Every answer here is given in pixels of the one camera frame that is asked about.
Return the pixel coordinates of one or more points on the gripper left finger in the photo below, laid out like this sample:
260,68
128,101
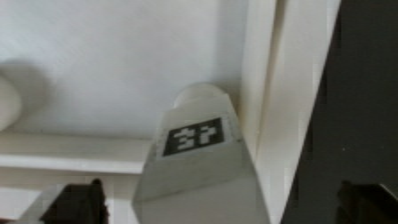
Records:
70,204

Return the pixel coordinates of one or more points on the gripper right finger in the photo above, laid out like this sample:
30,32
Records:
366,204

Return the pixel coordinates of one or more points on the white square table top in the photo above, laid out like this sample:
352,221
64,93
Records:
103,55

